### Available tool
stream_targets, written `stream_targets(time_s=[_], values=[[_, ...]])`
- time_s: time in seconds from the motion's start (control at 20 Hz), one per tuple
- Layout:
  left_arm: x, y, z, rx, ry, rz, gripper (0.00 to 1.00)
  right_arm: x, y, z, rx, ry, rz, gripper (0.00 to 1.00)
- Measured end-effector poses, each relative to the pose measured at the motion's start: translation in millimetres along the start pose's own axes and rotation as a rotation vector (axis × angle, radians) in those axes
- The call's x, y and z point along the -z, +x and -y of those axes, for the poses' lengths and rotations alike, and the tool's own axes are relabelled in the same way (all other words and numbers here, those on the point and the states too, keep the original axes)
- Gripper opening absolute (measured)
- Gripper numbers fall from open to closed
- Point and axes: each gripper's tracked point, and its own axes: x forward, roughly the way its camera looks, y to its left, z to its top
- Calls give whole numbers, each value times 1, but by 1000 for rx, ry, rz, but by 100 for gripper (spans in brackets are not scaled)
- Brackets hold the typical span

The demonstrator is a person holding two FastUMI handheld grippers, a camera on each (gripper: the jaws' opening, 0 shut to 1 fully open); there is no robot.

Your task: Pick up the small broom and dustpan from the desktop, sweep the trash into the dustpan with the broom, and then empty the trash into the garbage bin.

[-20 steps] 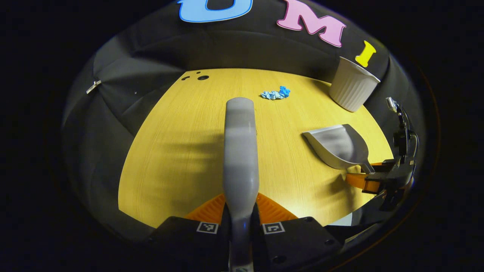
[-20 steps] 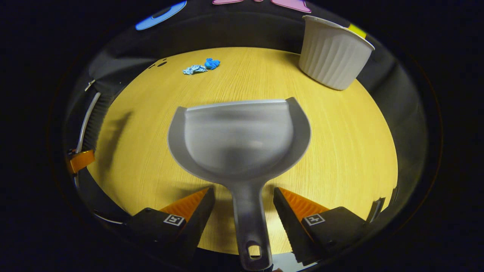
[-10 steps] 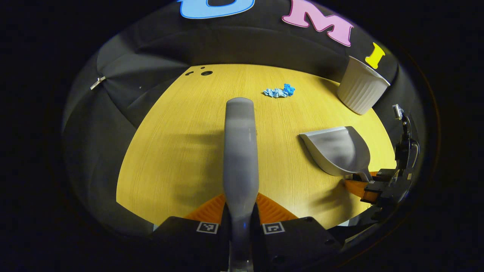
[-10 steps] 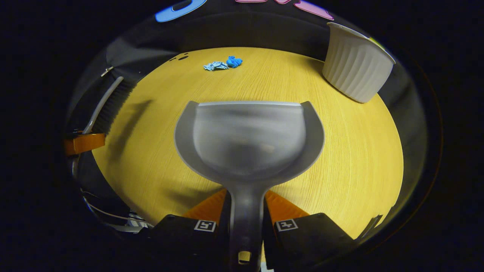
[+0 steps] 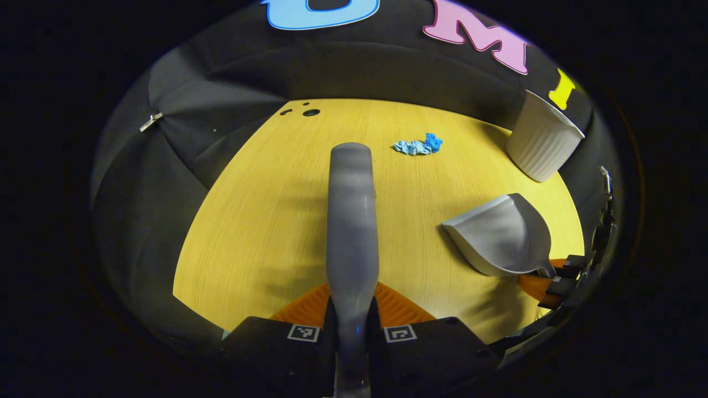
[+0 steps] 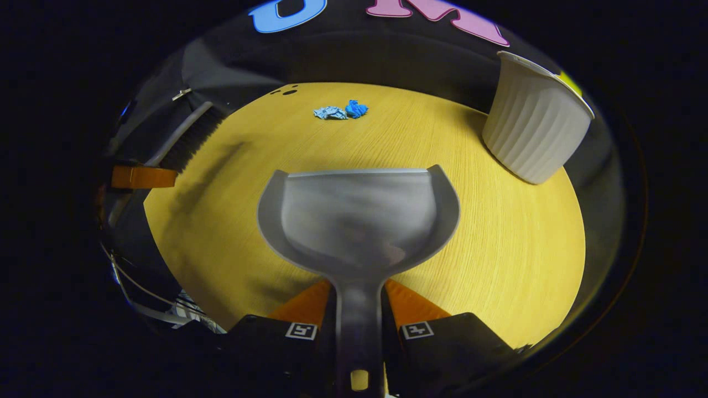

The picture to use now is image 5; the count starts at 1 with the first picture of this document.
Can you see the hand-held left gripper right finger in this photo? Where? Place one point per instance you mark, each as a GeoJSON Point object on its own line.
{"type": "Point", "coordinates": [431, 359]}

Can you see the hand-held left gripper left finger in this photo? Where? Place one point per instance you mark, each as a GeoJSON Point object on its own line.
{"type": "Point", "coordinates": [276, 359]}

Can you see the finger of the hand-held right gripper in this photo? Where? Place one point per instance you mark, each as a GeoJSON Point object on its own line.
{"type": "Point", "coordinates": [539, 288]}
{"type": "Point", "coordinates": [575, 263]}

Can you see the grey plastic dustpan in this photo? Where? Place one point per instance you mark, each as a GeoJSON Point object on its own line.
{"type": "Point", "coordinates": [498, 232]}

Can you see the white ribbed garbage bin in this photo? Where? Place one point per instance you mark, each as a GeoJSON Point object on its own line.
{"type": "Point", "coordinates": [539, 143]}

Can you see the blue paper trash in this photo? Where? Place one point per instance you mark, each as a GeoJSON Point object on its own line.
{"type": "Point", "coordinates": [415, 147]}

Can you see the yellow wooden desktop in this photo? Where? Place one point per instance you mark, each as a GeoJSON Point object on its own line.
{"type": "Point", "coordinates": [265, 221]}

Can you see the silver metal cloth clip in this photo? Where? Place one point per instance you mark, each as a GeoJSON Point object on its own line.
{"type": "Point", "coordinates": [150, 121]}

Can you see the black backdrop cloth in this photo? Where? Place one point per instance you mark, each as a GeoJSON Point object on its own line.
{"type": "Point", "coordinates": [221, 83]}

